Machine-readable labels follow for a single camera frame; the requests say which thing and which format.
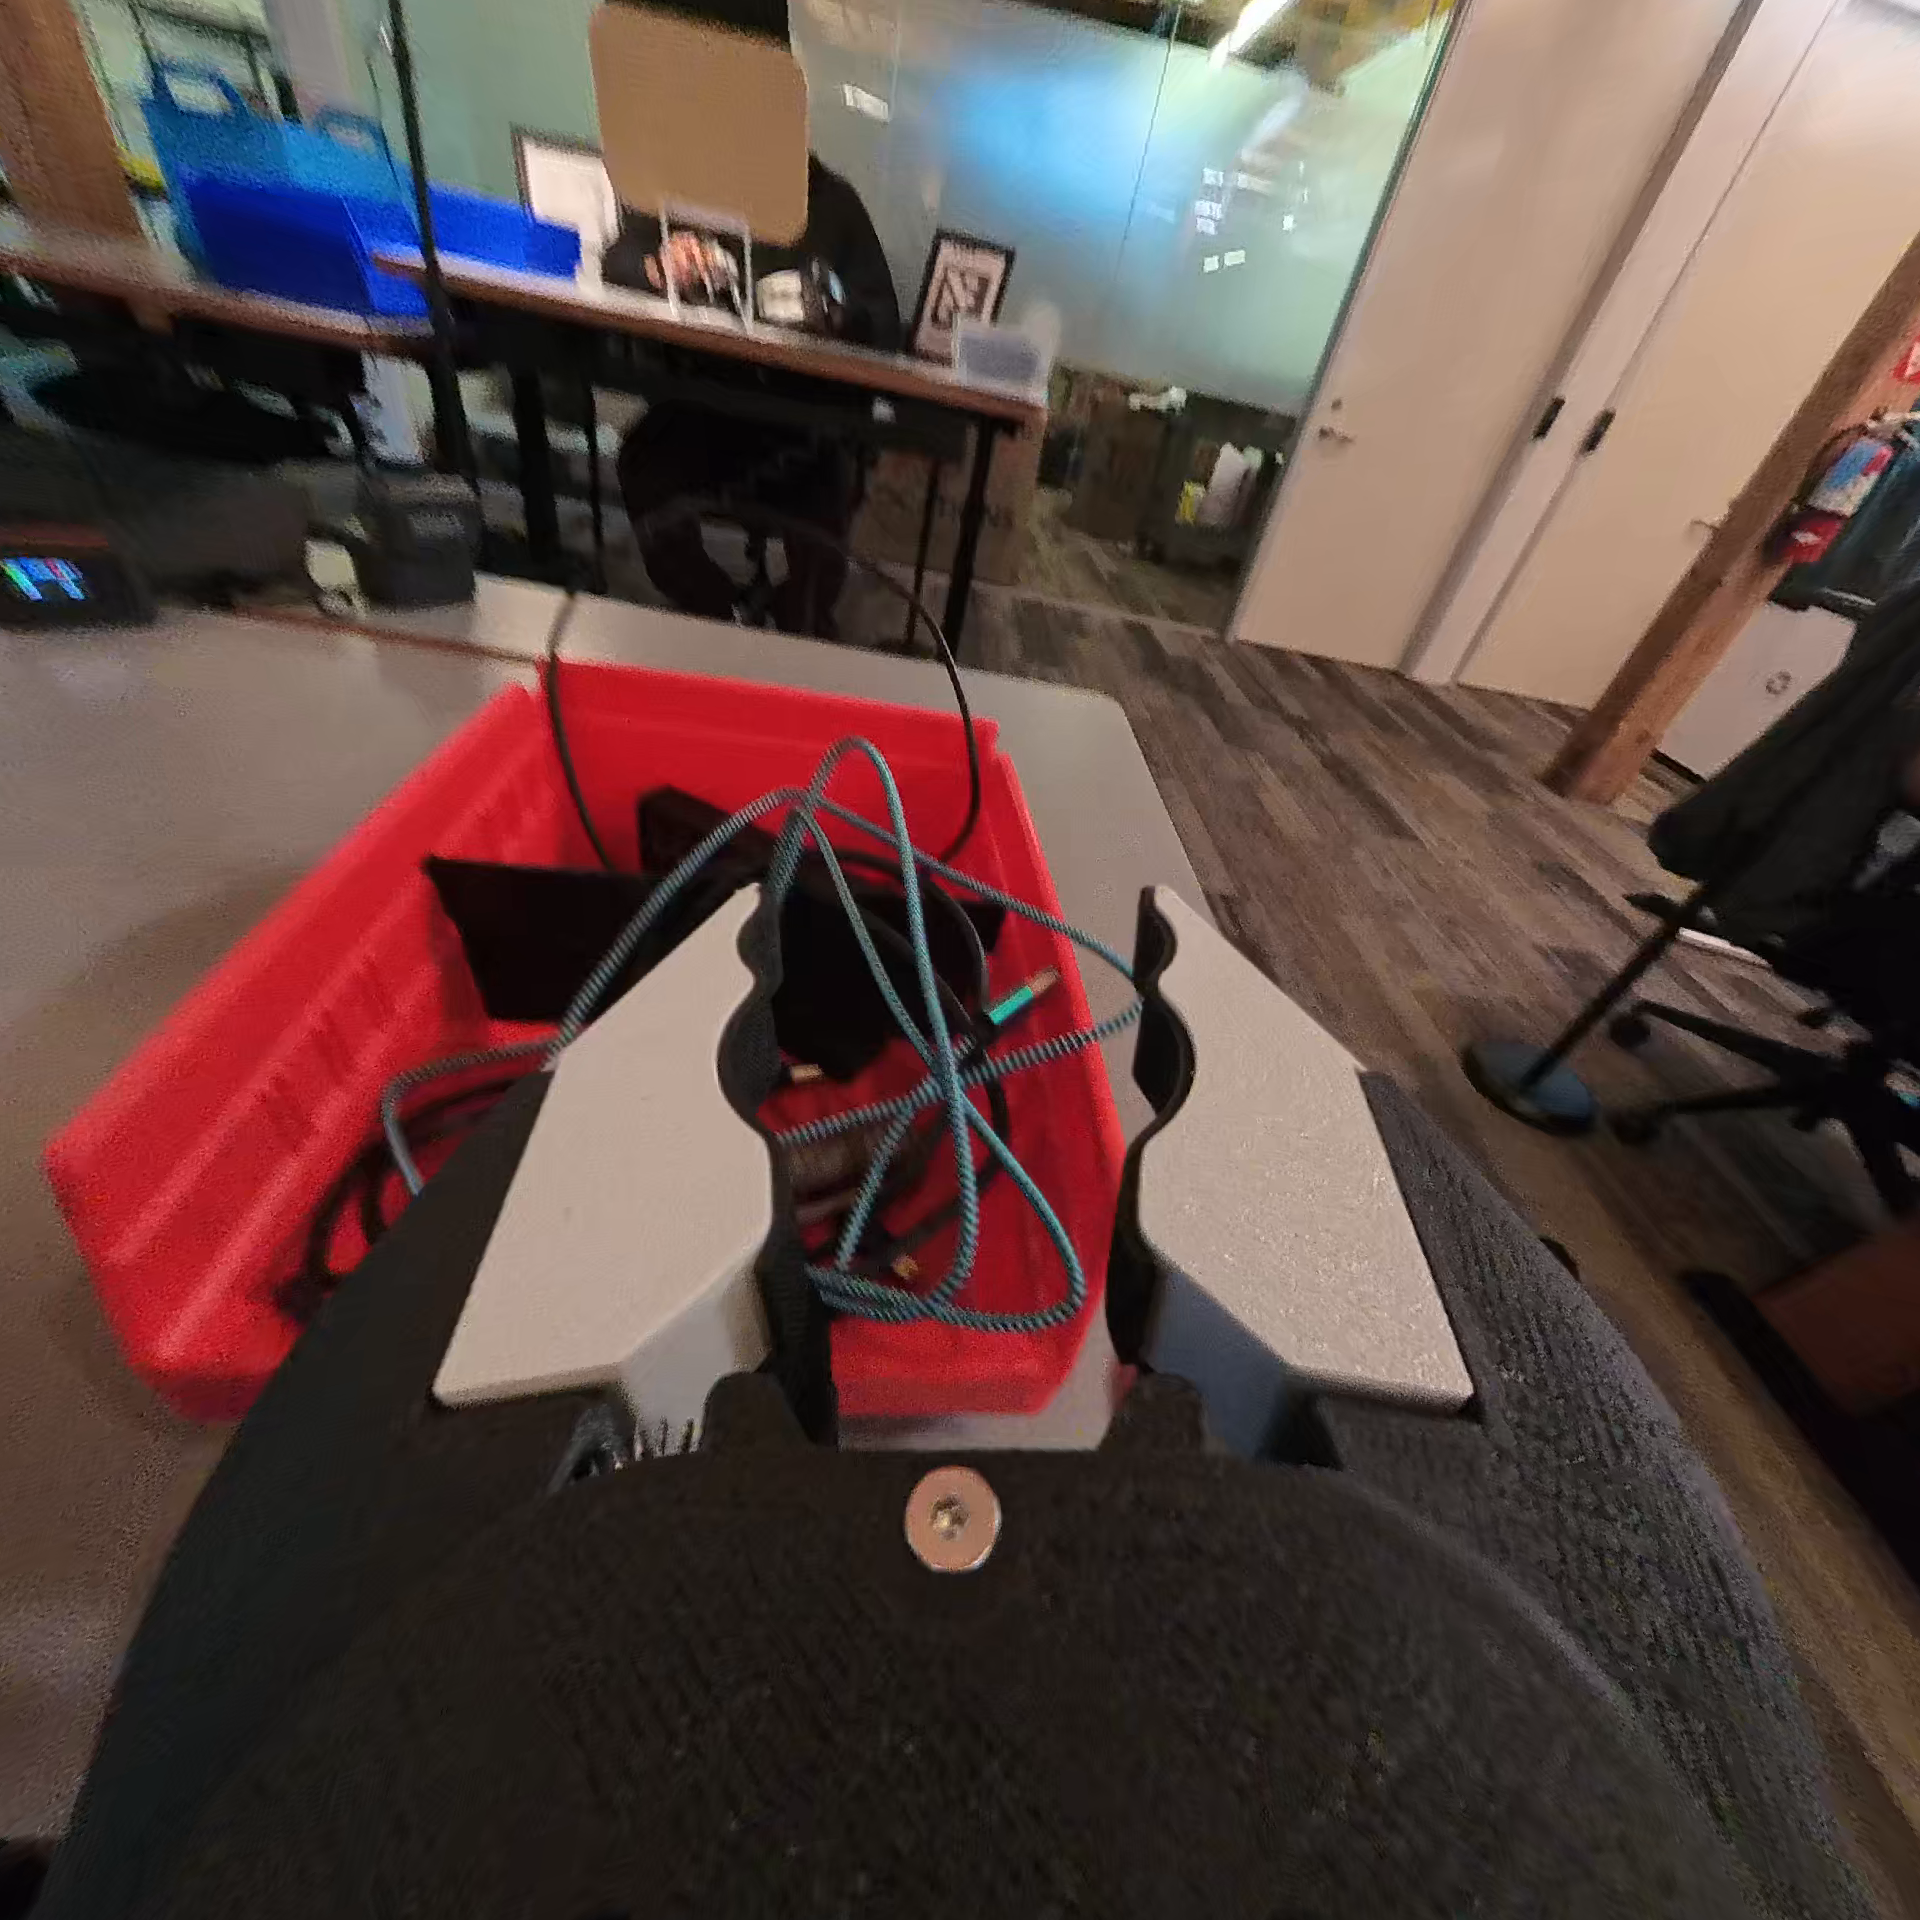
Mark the clear sign holder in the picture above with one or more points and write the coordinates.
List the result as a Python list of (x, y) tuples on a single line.
[(703, 267)]

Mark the dark blue plastic bin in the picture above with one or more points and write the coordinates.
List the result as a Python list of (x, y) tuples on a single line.
[(330, 240)]

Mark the wooden post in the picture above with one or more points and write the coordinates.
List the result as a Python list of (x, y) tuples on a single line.
[(1723, 570)]

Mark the red plastic bin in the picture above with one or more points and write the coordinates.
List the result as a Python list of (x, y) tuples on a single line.
[(299, 1050)]

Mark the white double door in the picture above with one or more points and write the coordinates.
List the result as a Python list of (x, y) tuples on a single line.
[(1499, 374)]

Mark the white framed picture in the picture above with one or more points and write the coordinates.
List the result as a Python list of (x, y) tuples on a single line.
[(568, 192)]

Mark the black tripod pole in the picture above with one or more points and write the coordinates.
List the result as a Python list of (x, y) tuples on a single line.
[(435, 269)]

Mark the light blue plastic bin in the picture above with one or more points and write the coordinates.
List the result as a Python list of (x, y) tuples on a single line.
[(241, 129)]

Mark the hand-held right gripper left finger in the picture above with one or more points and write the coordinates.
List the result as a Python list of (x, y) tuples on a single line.
[(600, 1201)]

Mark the black picture frame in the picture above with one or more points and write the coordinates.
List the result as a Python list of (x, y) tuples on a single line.
[(962, 297)]

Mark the red fire extinguisher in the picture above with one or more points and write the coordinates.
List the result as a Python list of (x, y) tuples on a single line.
[(1817, 504)]

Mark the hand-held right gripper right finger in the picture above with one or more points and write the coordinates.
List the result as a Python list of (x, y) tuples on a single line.
[(1290, 1201)]

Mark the wooden desk black legs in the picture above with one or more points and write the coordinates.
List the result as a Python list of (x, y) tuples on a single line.
[(839, 358)]

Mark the black office chair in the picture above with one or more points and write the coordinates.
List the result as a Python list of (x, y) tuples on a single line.
[(1816, 796)]

